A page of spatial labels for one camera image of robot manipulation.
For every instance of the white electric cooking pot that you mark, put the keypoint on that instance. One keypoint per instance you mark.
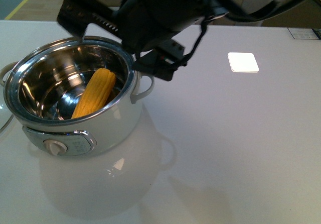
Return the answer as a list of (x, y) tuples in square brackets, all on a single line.
[(42, 91)]

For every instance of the yellow corn cob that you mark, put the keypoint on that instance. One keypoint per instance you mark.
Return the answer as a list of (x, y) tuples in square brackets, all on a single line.
[(95, 94)]

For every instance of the label sticker on table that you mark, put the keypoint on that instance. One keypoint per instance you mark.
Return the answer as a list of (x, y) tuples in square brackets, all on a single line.
[(305, 33)]

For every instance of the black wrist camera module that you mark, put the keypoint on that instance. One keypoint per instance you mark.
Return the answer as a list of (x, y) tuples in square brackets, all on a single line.
[(162, 61)]

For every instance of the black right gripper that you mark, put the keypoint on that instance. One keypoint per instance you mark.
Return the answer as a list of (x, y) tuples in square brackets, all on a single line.
[(144, 24)]

